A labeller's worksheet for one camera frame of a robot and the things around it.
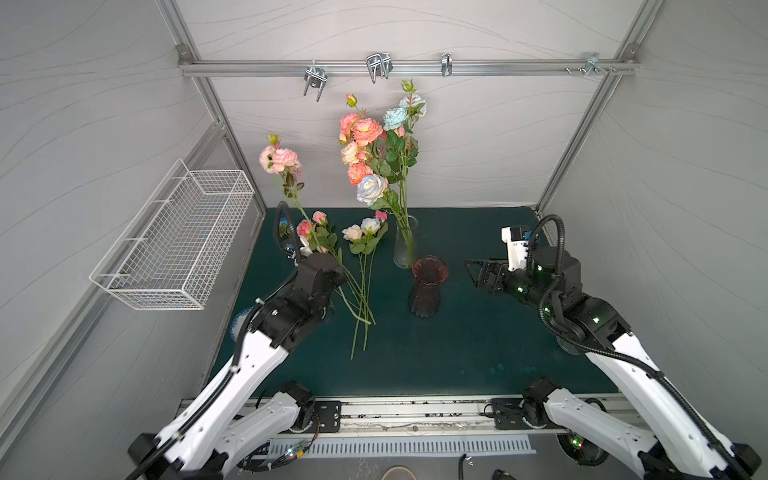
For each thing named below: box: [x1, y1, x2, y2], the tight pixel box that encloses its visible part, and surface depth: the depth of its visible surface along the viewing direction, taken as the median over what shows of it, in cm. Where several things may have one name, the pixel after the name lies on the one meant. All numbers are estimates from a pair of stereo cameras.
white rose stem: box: [356, 174, 410, 264], surface depth 75 cm
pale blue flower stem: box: [383, 79, 427, 181], surface depth 80 cm
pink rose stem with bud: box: [259, 134, 373, 325], surface depth 77 cm
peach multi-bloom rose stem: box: [340, 141, 373, 187], surface depth 77 cm
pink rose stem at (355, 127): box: [337, 93, 383, 146], surface depth 77 cm
